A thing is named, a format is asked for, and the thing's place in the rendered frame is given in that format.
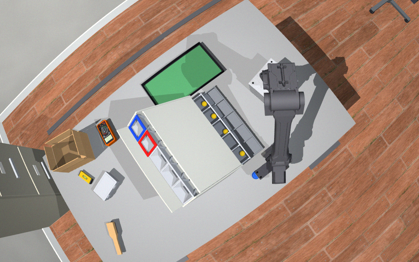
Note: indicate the open brown cardboard box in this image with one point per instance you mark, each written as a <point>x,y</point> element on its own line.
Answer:
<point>70,150</point>

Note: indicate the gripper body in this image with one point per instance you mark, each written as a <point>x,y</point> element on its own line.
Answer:
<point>268,152</point>

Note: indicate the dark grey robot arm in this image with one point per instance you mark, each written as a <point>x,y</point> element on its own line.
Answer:
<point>283,102</point>

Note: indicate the green tray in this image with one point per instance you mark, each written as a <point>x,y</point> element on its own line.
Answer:
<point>183,76</point>

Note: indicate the orange digital multimeter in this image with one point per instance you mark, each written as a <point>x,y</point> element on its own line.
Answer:
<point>106,133</point>

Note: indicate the yellow spirit level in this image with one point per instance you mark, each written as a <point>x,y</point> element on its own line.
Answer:
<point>85,177</point>

